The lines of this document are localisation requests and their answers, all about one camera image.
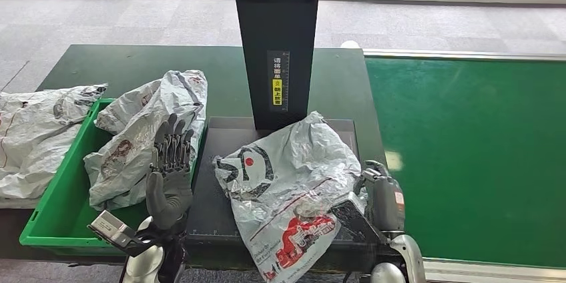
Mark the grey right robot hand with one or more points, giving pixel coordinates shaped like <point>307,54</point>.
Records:
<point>384,201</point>

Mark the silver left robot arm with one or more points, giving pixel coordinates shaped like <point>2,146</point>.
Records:
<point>150,261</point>

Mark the white crumpled parcel bag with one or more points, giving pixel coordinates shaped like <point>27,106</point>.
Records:
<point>31,139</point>

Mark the black and yellow label sticker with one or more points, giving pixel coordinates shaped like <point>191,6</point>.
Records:
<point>277,91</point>

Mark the grey parcel bag brown print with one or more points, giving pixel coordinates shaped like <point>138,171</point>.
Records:
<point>128,161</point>

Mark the dark green table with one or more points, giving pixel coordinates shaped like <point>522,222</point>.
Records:
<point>154,62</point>

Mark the white parcel bag red logo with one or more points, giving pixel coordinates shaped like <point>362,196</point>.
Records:
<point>287,192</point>

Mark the white round roller end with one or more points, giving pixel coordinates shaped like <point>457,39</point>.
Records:
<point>350,44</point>

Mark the green plastic crate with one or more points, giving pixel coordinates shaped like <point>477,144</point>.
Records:
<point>62,214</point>

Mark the black inbound scanner machine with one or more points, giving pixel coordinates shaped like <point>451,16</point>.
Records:
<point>276,24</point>

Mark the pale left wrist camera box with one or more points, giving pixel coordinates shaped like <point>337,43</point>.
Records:
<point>110,230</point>

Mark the white parcel bag red print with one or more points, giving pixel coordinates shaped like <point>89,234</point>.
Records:
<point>177,91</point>

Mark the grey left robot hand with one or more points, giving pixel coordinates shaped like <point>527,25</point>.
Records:
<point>170,192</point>

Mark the green conveyor belt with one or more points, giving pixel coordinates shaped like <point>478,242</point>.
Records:
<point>464,139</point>

